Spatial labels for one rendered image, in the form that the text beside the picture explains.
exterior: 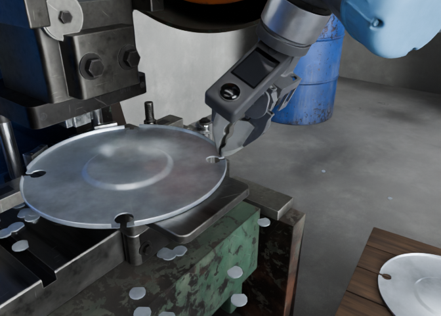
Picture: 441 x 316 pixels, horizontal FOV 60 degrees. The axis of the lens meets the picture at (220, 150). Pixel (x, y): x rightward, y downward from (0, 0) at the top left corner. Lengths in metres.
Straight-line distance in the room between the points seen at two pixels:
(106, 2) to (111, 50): 0.07
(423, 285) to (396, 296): 0.08
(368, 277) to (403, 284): 0.08
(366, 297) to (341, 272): 0.57
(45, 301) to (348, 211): 1.53
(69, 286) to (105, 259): 0.06
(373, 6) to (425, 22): 0.05
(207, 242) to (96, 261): 0.18
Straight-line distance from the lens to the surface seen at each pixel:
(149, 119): 0.76
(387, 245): 1.18
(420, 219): 1.97
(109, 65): 0.54
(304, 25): 0.46
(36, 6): 0.48
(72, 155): 0.64
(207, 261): 0.63
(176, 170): 0.56
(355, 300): 1.00
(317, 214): 1.84
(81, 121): 0.64
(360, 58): 3.89
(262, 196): 0.76
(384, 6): 0.34
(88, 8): 0.55
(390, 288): 1.06
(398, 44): 0.37
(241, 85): 0.45
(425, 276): 1.12
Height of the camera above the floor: 1.06
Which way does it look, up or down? 27 degrees down
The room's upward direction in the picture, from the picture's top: straight up
